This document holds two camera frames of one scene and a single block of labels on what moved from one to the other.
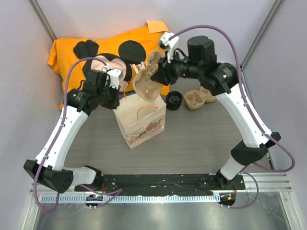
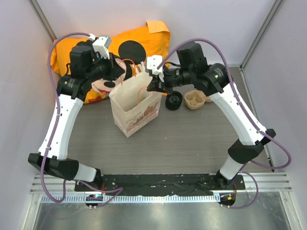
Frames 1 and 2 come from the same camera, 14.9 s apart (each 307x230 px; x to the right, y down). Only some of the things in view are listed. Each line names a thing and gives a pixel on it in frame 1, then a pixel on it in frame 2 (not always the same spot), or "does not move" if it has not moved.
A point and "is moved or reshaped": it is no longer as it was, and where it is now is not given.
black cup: x=173 y=100 does not move
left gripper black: x=115 y=102 -> x=115 y=70
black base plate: x=183 y=184 does not move
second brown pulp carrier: x=195 y=99 does not move
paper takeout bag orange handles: x=140 y=120 is moved or reshaped
